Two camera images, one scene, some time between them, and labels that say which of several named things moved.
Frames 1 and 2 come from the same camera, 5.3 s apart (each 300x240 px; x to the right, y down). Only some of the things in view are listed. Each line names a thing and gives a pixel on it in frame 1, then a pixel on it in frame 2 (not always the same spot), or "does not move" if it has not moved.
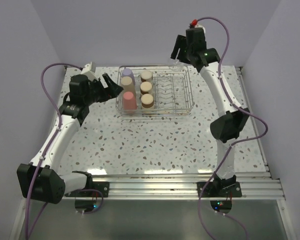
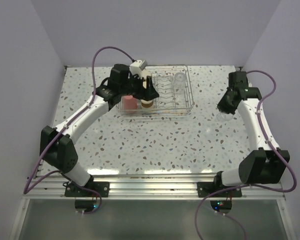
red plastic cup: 129,101 does not move
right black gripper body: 188,48 → 228,90
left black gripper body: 96,90 → 135,83
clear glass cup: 178,66 → 179,82
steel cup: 147,100 does not move
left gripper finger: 108,96 → 140,94
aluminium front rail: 184,186 does not move
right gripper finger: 179,44 → 225,103
